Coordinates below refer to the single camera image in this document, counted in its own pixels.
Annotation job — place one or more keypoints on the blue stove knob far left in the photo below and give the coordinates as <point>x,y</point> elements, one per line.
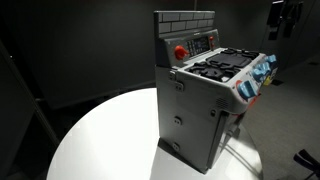
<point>247,90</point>

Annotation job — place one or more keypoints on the blue stove knob far right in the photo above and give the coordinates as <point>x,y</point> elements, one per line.
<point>271,60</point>

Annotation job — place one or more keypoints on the purple clamp lower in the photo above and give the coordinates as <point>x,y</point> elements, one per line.
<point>306,160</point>

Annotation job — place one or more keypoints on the grey toy stove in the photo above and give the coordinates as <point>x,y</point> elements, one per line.
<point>198,99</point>

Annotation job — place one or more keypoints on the round white side table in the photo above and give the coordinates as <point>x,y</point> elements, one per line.
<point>118,140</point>

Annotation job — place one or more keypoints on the orange timer knob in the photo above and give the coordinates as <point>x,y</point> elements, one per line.
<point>180,52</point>

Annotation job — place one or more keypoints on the blue stove knob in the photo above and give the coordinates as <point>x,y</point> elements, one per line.
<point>271,60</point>
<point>258,74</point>
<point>265,68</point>
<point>247,90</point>

